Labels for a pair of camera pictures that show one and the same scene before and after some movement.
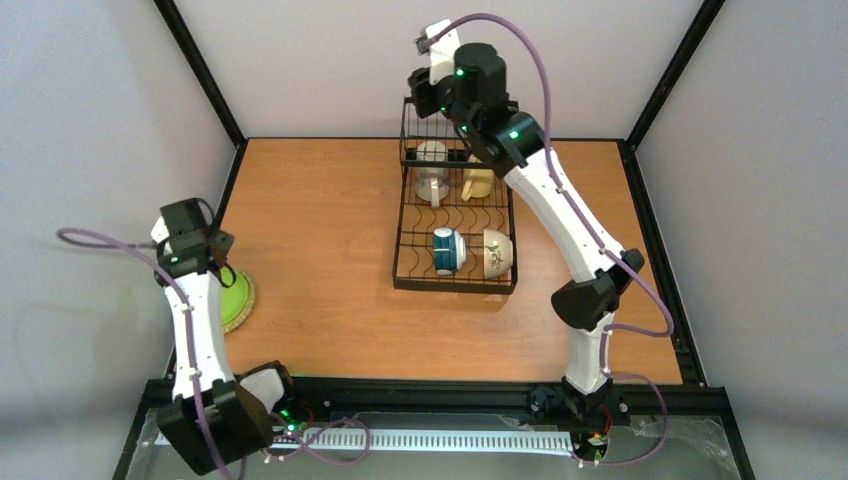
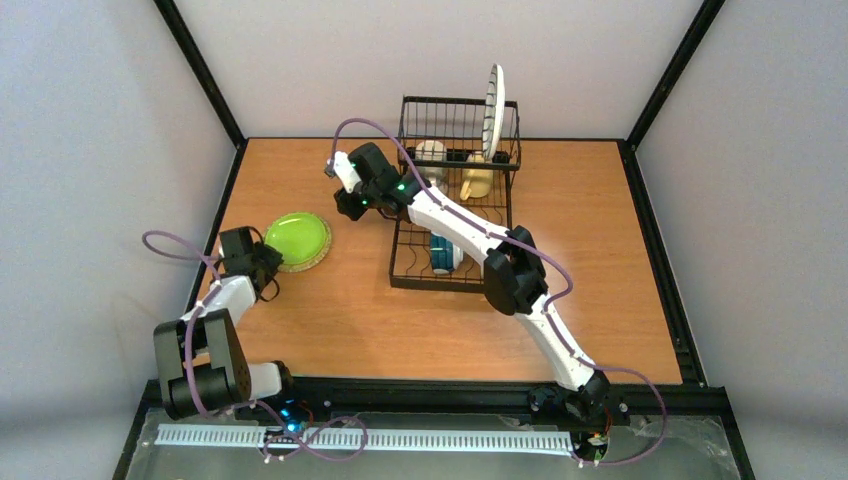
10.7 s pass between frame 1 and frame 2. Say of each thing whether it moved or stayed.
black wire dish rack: stayed
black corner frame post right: stayed
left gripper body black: moved
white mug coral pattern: stayed
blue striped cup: stayed
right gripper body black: moved
